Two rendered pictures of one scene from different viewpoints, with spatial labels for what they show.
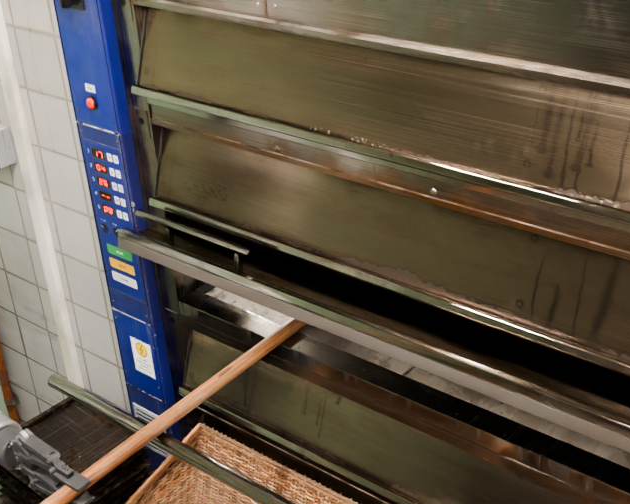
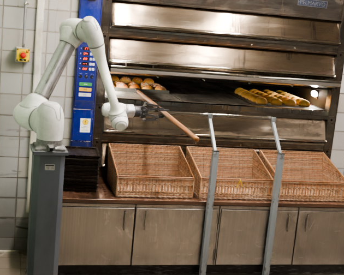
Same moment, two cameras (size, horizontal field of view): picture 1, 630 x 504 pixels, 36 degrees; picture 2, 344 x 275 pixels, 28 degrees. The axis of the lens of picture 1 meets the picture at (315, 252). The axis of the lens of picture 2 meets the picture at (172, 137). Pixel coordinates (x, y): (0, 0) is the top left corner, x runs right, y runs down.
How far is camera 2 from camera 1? 4.33 m
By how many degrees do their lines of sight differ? 54
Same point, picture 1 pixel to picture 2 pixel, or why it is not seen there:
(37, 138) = (45, 50)
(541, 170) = (233, 30)
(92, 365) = not seen: hidden behind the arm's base
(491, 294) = (219, 63)
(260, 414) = (136, 129)
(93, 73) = not seen: hidden behind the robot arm
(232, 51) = (146, 11)
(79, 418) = (70, 149)
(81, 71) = not seen: hidden behind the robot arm
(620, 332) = (248, 64)
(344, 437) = (167, 125)
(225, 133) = (139, 35)
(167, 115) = (116, 33)
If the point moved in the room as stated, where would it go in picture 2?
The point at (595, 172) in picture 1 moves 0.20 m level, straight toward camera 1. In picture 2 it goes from (244, 29) to (262, 31)
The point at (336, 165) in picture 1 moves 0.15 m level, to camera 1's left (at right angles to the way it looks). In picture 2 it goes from (177, 39) to (165, 39)
